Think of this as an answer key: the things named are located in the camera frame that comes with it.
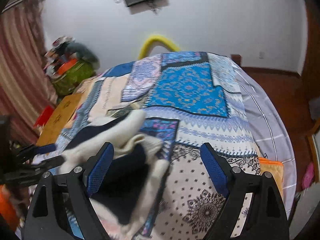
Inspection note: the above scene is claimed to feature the orange box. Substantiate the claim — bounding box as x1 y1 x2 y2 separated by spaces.
57 59 77 75

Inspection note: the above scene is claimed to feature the green patterned storage bag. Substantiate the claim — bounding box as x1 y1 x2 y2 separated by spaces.
51 60 95 97

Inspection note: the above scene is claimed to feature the black and white knit sweater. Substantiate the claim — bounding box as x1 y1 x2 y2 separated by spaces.
59 109 178 239

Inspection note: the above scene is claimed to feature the red box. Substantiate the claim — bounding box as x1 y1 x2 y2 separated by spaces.
33 106 55 128

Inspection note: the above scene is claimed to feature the grey striped bed sheet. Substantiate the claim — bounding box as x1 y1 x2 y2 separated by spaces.
234 67 297 216

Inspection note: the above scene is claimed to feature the yellow curved tube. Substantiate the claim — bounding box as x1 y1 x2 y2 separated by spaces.
137 35 181 60

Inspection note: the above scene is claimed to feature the orange plush blanket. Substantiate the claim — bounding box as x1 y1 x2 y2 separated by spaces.
258 157 284 198

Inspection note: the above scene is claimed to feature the grey stuffed toy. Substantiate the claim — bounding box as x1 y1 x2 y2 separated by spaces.
65 41 100 70

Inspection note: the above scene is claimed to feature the wooden bed post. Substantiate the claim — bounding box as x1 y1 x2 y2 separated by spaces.
231 54 242 67

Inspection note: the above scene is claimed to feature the pink slipper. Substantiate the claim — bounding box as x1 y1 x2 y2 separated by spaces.
301 162 314 190

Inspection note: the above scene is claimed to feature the blue patchwork bed sheet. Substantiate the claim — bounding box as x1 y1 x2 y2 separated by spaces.
52 51 260 239

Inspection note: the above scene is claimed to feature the striped red curtain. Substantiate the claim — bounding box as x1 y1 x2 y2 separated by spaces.
1 0 57 144

